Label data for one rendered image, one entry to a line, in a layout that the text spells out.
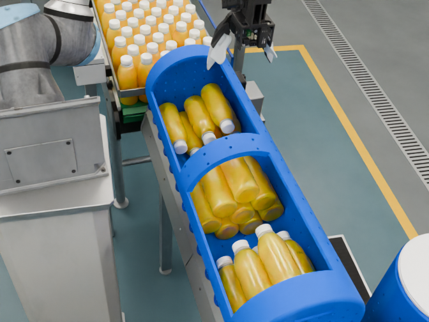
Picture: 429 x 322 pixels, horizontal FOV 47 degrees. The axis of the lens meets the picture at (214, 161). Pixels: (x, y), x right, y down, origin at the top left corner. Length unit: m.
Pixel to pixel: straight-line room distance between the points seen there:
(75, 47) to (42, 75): 0.14
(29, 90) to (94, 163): 0.23
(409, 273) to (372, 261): 1.32
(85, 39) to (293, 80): 2.46
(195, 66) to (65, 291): 0.77
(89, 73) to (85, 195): 0.63
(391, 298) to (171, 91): 0.87
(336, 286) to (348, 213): 1.78
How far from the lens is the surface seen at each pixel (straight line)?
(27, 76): 1.13
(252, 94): 1.95
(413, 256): 1.36
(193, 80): 1.58
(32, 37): 1.15
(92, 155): 1.17
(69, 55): 1.23
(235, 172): 1.21
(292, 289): 0.97
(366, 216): 2.80
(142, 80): 1.75
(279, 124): 3.16
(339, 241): 2.45
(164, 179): 1.57
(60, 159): 1.16
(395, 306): 1.35
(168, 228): 2.09
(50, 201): 1.19
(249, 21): 1.00
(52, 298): 1.54
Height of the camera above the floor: 2.05
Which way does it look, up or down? 46 degrees down
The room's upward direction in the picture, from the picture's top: 6 degrees clockwise
